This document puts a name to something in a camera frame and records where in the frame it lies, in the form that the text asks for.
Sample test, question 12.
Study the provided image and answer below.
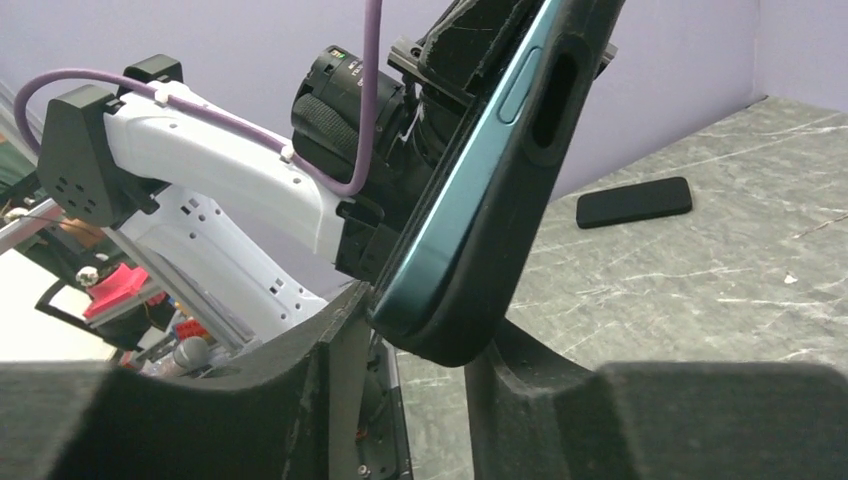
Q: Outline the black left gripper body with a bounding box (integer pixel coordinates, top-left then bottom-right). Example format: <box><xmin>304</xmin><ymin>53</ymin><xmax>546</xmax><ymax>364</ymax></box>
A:
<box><xmin>290</xmin><ymin>36</ymin><xmax>485</xmax><ymax>220</ymax></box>

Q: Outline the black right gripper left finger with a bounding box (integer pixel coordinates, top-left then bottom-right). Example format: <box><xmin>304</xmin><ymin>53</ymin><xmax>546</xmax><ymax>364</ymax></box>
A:
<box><xmin>1</xmin><ymin>282</ymin><xmax>370</xmax><ymax>479</ymax></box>

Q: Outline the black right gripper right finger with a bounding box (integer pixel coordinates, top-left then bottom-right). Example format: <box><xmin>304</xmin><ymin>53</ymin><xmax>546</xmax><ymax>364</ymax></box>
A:
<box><xmin>465</xmin><ymin>323</ymin><xmax>847</xmax><ymax>479</ymax></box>

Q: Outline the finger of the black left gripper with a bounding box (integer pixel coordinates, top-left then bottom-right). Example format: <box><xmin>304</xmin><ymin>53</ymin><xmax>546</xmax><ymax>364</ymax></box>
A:
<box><xmin>418</xmin><ymin>0</ymin><xmax>542</xmax><ymax>97</ymax></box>

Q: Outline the black phone case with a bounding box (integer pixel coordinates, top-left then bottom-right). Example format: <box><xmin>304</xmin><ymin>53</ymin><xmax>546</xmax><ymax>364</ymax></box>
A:
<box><xmin>367</xmin><ymin>1</ymin><xmax>623</xmax><ymax>367</ymax></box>

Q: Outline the black phone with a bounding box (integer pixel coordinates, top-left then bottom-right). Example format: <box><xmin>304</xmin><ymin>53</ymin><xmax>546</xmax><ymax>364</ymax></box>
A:
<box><xmin>575</xmin><ymin>176</ymin><xmax>693</xmax><ymax>229</ymax></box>
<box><xmin>370</xmin><ymin>1</ymin><xmax>566</xmax><ymax>335</ymax></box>

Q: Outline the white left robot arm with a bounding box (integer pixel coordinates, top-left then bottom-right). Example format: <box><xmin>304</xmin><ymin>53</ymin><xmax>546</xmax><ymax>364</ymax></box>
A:
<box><xmin>37</xmin><ymin>1</ymin><xmax>566</xmax><ymax>364</ymax></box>

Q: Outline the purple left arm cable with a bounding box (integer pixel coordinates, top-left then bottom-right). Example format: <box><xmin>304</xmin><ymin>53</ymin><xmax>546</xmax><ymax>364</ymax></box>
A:
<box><xmin>13</xmin><ymin>0</ymin><xmax>386</xmax><ymax>199</ymax></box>

